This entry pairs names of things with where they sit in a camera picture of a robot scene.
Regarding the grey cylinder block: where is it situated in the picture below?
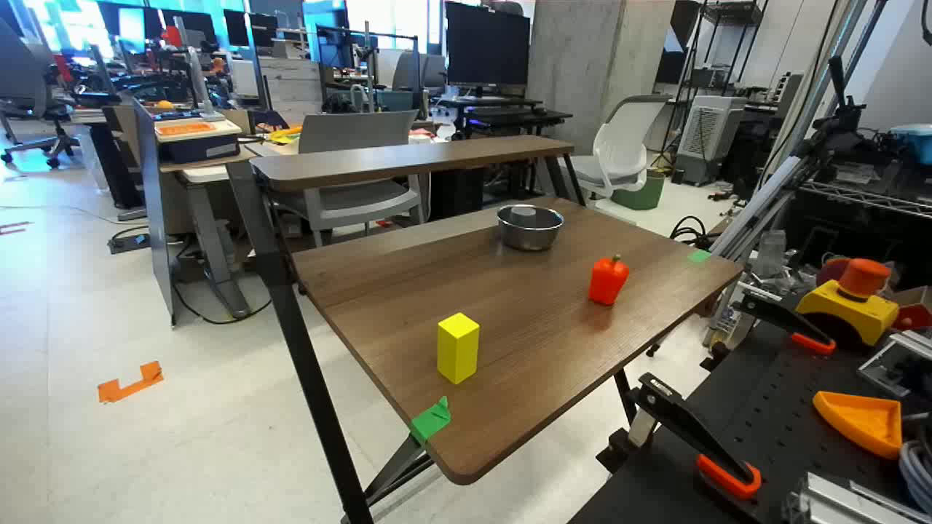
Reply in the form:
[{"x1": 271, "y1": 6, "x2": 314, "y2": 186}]
[{"x1": 511, "y1": 205, "x2": 536, "y2": 218}]

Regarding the silver metal pot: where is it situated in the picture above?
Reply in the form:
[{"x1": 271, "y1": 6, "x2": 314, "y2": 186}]
[{"x1": 499, "y1": 205, "x2": 565, "y2": 255}]

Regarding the wooden table with black legs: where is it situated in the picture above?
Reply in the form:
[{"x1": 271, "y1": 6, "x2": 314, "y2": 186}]
[{"x1": 250, "y1": 199, "x2": 738, "y2": 524}]

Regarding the yellow rectangular block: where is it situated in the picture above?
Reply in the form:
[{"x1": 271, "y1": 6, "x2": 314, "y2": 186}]
[{"x1": 438, "y1": 313, "x2": 480, "y2": 386}]

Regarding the grey office chair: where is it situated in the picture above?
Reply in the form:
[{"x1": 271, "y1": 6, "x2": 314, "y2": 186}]
[{"x1": 277, "y1": 111, "x2": 427, "y2": 242}]

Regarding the orange toy pepper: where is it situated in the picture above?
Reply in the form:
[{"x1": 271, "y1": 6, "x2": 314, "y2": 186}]
[{"x1": 590, "y1": 258, "x2": 629, "y2": 307}]

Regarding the green corner tape near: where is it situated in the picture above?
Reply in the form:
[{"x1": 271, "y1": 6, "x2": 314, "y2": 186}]
[{"x1": 412, "y1": 396, "x2": 453, "y2": 442}]

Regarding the green corner tape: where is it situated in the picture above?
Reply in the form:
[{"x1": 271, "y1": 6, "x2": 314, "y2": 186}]
[
  {"x1": 412, "y1": 396, "x2": 453, "y2": 442},
  {"x1": 689, "y1": 249, "x2": 710, "y2": 265}
]

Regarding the white plastic chair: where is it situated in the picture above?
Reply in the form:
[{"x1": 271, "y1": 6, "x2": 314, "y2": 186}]
[{"x1": 571, "y1": 96, "x2": 667, "y2": 202}]

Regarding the black computer monitor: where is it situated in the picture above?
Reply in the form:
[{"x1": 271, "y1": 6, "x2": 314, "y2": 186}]
[{"x1": 447, "y1": 3, "x2": 531, "y2": 86}]

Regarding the green corner tape far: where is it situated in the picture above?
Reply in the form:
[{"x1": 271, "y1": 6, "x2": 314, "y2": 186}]
[{"x1": 689, "y1": 249, "x2": 710, "y2": 265}]

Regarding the black box orange top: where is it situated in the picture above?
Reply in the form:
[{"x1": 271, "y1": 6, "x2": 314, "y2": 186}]
[{"x1": 156, "y1": 119, "x2": 243, "y2": 164}]

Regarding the orange floor marker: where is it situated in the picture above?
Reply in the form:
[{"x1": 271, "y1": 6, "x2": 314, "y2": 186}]
[{"x1": 97, "y1": 362, "x2": 164, "y2": 405}]

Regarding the orange triangular plastic piece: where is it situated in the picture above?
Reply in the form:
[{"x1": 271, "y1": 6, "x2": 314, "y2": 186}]
[{"x1": 814, "y1": 391, "x2": 904, "y2": 461}]

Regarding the black office chair left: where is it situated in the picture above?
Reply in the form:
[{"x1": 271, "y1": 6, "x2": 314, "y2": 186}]
[{"x1": 0, "y1": 22, "x2": 77, "y2": 170}]

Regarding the black clamp orange handle near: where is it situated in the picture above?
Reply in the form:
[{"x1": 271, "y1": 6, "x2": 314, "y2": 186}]
[{"x1": 629, "y1": 373, "x2": 763, "y2": 504}]

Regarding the black clamp orange handle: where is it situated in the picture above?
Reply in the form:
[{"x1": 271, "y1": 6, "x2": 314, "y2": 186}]
[
  {"x1": 629, "y1": 373, "x2": 763, "y2": 504},
  {"x1": 738, "y1": 292, "x2": 836, "y2": 355}
]

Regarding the black clamp orange handle far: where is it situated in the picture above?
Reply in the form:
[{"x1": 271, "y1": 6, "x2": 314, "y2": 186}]
[{"x1": 738, "y1": 292, "x2": 836, "y2": 355}]

